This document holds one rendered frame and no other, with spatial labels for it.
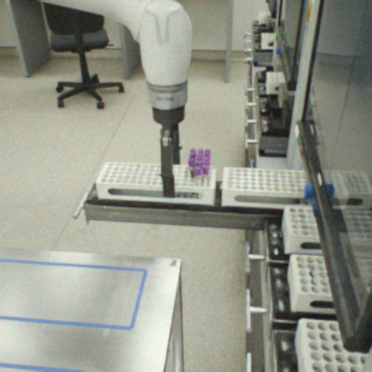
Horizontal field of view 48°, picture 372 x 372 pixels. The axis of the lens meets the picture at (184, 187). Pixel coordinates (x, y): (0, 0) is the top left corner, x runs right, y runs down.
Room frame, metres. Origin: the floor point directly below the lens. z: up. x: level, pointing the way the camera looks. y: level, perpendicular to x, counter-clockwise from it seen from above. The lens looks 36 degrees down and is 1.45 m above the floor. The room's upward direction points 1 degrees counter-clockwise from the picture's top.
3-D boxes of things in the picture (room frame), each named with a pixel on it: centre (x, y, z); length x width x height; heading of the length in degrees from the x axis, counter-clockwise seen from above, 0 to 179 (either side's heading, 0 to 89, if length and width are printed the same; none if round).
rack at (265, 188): (0.84, -0.25, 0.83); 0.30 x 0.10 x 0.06; 83
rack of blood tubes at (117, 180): (0.88, 0.07, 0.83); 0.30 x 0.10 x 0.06; 83
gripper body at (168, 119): (0.88, 0.03, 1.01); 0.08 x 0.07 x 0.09; 173
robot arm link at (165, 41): (0.89, 0.03, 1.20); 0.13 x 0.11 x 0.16; 178
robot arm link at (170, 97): (0.88, 0.03, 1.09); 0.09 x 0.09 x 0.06
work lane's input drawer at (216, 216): (0.86, -0.07, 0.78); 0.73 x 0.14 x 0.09; 83
